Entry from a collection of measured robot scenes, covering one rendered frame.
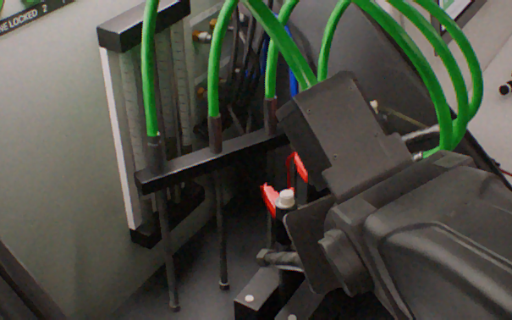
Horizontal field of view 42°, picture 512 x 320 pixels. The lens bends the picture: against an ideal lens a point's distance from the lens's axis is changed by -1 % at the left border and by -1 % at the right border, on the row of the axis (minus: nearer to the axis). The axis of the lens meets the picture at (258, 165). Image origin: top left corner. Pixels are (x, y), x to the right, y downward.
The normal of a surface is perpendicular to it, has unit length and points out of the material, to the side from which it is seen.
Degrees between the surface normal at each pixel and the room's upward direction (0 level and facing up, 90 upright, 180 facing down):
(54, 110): 90
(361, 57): 90
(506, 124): 0
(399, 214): 37
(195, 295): 0
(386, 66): 90
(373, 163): 49
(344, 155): 45
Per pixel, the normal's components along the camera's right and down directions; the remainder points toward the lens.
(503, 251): -0.47, -0.87
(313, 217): 0.06, -0.12
